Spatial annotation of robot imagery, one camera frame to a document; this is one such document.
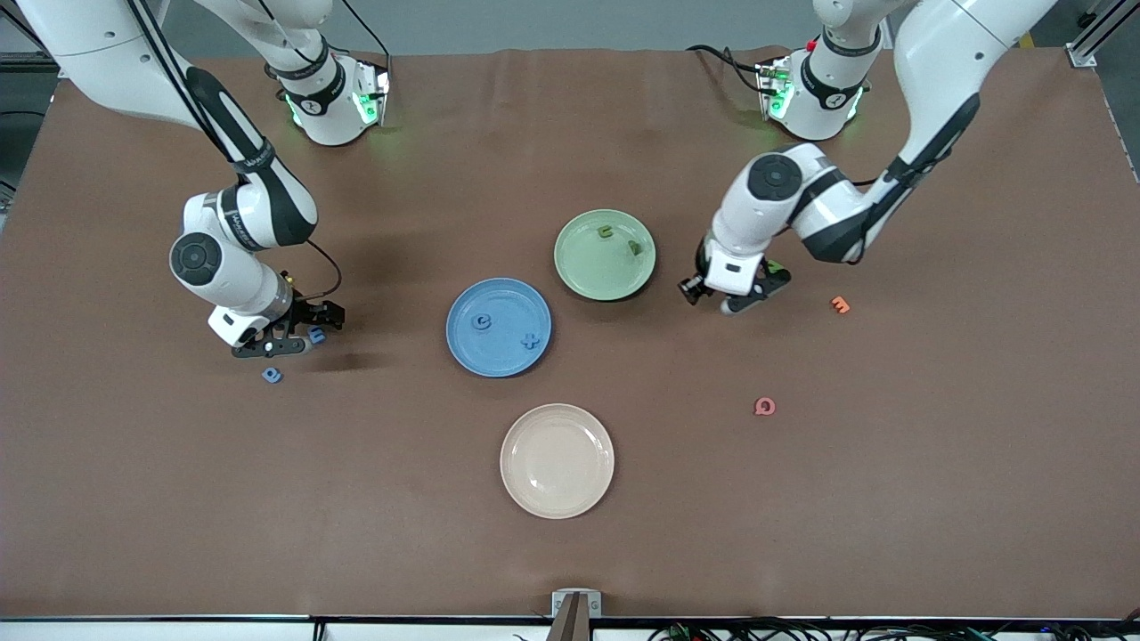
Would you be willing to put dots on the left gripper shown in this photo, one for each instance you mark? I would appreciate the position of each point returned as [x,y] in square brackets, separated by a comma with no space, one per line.
[768,277]

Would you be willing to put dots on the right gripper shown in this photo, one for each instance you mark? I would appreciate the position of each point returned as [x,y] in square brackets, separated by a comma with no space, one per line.
[311,313]

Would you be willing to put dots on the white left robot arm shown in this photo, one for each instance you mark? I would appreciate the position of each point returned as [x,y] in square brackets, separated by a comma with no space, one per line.
[944,53]

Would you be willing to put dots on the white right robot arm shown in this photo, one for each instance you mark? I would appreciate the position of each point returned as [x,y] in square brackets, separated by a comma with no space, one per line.
[98,44]

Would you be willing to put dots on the green plate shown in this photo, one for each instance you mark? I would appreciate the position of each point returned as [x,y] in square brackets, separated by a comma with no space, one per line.
[597,271]

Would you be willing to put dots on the pink letter Q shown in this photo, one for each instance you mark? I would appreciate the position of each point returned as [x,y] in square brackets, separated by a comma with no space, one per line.
[764,407]

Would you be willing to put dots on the blue plate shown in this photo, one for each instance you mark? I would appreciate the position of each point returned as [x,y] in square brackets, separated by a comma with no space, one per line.
[481,356]

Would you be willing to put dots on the brown table mat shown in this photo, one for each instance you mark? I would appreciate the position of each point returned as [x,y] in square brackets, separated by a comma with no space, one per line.
[356,534]

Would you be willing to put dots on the beige plate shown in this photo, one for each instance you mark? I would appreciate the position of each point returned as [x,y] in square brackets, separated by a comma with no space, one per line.
[557,463]

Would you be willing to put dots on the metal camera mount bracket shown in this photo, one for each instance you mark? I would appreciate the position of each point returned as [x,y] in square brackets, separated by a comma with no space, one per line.
[576,614]

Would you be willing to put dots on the white table frame edge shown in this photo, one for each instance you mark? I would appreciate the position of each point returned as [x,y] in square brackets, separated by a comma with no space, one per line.
[134,630]

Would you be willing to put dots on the aluminium frame profile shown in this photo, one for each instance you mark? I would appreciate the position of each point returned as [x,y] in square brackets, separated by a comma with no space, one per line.
[40,53]
[1091,44]

